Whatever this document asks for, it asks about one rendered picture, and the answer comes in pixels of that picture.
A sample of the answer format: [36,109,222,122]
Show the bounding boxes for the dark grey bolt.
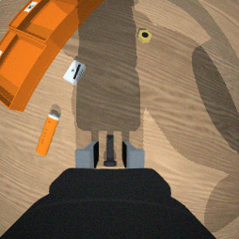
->
[104,135,117,167]

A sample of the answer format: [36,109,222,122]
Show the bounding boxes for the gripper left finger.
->
[74,141,99,168]

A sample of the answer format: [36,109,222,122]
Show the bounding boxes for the orange bins with labels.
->
[0,0,104,112]

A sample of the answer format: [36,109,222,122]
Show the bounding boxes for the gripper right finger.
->
[122,141,145,168]

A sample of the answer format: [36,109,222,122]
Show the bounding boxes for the orange battery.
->
[36,114,59,155]

